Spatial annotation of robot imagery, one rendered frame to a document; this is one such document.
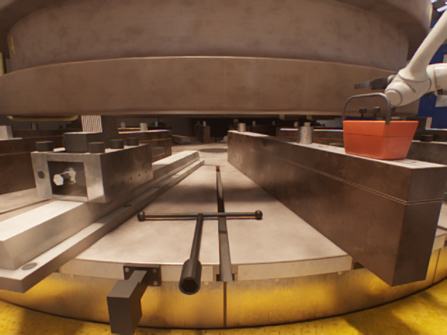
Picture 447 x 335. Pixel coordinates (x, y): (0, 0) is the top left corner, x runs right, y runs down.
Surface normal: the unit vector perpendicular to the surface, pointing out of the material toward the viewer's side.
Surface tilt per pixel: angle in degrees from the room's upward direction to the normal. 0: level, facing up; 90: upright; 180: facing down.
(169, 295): 90
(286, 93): 90
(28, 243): 71
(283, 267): 90
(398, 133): 97
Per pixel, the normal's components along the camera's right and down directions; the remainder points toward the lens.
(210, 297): 0.04, 0.21
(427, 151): -0.82, 0.11
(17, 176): 0.84, 0.11
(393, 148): 0.26, 0.31
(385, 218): -0.98, 0.04
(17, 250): 0.93, -0.28
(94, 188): -0.18, 0.20
